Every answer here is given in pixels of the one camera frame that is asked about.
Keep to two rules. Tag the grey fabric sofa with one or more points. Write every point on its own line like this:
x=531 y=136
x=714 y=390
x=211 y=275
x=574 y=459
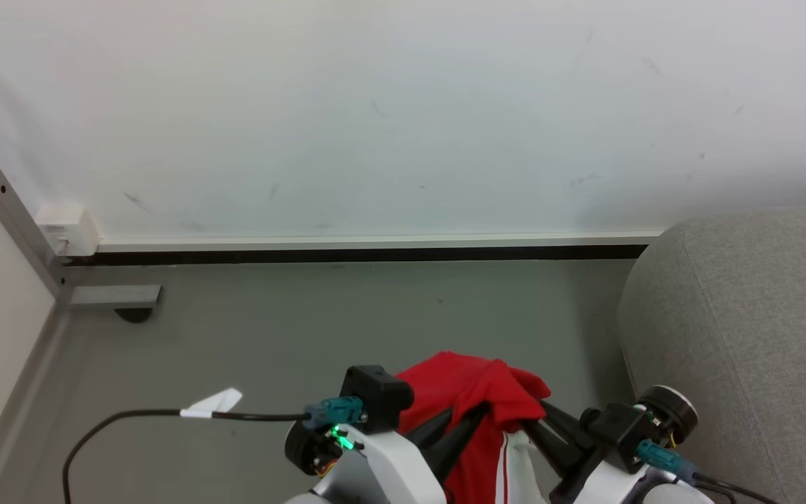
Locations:
x=753 y=329

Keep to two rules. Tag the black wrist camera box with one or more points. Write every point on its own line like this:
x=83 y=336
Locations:
x=616 y=430
x=375 y=392

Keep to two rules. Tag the black round foot pad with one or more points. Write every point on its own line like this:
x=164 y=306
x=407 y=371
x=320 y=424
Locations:
x=134 y=315

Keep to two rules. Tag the grey metal frame post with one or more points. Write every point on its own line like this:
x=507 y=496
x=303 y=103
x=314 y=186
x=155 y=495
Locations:
x=15 y=210

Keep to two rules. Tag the grey metal floor rail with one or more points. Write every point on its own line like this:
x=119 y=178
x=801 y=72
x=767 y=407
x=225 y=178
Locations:
x=22 y=406

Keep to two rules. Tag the red garment with white stripes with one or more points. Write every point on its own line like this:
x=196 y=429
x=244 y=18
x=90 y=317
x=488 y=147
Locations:
x=473 y=385

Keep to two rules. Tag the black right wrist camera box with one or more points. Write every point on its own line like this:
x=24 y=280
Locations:
x=616 y=430

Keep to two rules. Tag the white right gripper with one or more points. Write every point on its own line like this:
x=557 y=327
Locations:
x=620 y=490

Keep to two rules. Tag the white and black skirting strip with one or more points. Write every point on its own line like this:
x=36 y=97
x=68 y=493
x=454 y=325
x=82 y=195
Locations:
x=375 y=248

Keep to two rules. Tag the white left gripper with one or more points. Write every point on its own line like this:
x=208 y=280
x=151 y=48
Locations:
x=389 y=469

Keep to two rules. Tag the white wall socket box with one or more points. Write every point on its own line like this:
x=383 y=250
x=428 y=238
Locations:
x=67 y=227

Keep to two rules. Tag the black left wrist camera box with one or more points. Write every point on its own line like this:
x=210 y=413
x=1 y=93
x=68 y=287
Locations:
x=375 y=392

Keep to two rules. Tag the grey metal foot bar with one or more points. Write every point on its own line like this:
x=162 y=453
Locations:
x=112 y=296

